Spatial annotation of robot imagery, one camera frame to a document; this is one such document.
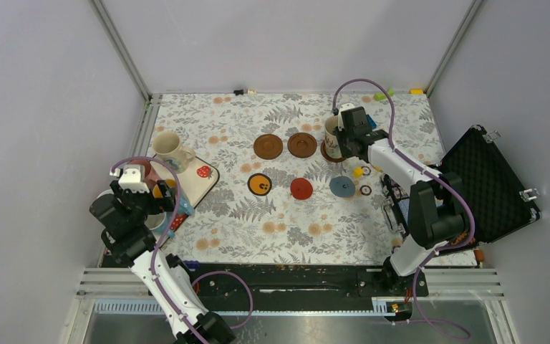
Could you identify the blue mug yellow inside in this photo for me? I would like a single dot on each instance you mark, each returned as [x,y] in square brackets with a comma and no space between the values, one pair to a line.
[176,210]

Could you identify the pink mug dark rim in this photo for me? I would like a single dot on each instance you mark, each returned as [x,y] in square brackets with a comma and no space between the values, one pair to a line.
[147,173]

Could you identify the blue-grey round coaster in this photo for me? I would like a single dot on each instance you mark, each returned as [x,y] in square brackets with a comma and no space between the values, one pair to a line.
[342,186]

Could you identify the small yellow toy cube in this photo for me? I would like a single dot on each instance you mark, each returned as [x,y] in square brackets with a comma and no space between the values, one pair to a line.
[358,172]

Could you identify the brown wooden coaster top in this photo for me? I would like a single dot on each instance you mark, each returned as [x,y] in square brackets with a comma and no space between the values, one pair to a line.
[268,146]

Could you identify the cream mug with handle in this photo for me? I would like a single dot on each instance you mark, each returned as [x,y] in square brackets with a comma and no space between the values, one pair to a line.
[331,142]

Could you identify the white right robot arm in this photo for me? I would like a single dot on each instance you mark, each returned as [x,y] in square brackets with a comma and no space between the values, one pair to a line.
[437,211]

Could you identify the black poker chip case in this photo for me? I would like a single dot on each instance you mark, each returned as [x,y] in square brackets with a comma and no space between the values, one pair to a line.
[498,200]

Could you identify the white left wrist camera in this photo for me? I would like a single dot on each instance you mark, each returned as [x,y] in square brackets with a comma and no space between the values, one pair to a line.
[132,179]

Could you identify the floral tablecloth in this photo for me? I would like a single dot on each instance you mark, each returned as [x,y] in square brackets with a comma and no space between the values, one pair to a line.
[232,225]

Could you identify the cream mug far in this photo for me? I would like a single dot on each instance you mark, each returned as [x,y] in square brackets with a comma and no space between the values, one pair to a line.
[169,148]

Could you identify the yellow black-rimmed coaster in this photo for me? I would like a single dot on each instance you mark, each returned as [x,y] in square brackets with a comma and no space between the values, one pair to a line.
[259,184]

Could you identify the white mushroom pattern tray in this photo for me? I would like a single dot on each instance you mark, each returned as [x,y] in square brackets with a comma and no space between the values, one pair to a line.
[196,182]

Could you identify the green plastic block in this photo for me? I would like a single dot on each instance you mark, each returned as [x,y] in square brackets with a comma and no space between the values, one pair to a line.
[381,96]

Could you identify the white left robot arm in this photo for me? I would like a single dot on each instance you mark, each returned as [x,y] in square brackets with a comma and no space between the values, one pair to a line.
[123,212]

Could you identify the small ring poker chip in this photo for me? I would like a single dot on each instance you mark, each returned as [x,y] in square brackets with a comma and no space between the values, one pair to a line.
[365,190]

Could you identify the blue toy brick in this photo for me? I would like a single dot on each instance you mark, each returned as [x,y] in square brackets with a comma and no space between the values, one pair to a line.
[372,123]

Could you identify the brown wooden coaster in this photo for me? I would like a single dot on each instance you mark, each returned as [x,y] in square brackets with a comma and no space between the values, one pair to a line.
[302,145]
[327,157]
[268,146]

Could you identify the pink mug white inside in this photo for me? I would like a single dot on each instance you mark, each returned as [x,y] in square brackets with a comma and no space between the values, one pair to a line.
[155,221]

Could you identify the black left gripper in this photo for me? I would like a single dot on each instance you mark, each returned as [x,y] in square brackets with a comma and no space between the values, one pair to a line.
[166,203]

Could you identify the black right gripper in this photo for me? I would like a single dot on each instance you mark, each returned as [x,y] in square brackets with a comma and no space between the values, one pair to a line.
[340,133]

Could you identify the red round coaster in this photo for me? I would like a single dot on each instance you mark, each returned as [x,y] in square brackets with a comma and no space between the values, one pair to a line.
[301,189]

